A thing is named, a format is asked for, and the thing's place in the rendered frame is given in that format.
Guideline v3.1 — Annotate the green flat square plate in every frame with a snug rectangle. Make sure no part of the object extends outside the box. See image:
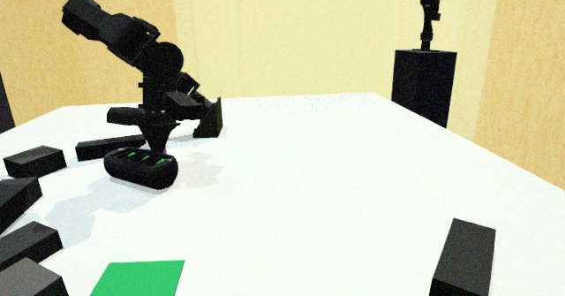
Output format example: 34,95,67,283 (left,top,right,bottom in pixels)
89,260,185,296

